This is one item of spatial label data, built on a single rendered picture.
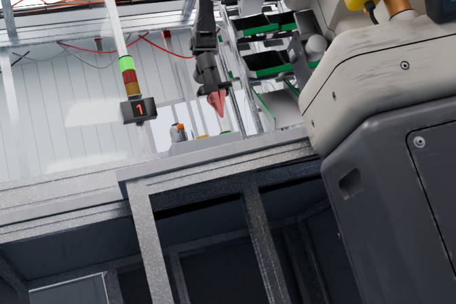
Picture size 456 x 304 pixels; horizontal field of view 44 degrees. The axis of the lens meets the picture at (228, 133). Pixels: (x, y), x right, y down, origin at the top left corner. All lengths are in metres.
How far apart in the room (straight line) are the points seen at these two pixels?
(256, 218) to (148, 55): 4.26
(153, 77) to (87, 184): 4.07
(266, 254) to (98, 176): 0.51
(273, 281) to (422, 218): 0.92
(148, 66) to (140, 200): 4.39
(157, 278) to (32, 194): 0.47
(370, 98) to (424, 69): 0.09
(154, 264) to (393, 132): 0.75
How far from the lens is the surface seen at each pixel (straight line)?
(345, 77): 0.77
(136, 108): 2.00
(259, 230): 1.61
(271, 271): 1.60
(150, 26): 3.24
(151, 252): 1.33
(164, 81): 5.63
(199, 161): 1.35
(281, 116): 1.96
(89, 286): 3.62
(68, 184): 1.63
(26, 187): 1.64
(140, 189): 1.35
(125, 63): 2.07
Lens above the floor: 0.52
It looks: 15 degrees up
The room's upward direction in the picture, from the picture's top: 16 degrees counter-clockwise
